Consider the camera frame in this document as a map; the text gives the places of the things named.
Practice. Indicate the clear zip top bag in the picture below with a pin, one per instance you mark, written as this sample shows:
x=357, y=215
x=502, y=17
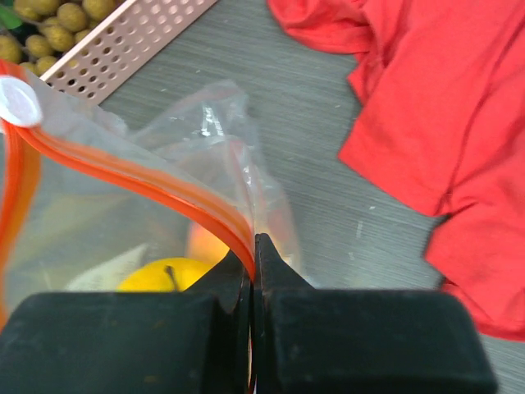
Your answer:
x=86, y=201

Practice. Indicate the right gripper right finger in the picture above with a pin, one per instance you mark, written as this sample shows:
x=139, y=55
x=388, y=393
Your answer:
x=307, y=340

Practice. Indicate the brown longan bunch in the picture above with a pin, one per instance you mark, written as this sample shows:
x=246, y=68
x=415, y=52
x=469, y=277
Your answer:
x=37, y=33

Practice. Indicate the yellow orange peach fruit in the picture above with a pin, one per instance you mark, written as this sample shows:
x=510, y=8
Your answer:
x=203, y=246

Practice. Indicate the pink plastic basket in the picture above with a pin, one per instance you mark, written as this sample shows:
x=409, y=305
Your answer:
x=120, y=45

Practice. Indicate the red cloth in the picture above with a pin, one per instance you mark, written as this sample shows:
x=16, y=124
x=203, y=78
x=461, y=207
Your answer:
x=441, y=130

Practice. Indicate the yellow lemon fruit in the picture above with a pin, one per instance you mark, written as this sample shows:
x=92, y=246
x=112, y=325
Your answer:
x=165, y=275

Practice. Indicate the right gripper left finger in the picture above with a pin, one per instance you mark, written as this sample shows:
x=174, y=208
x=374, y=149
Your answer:
x=196, y=341

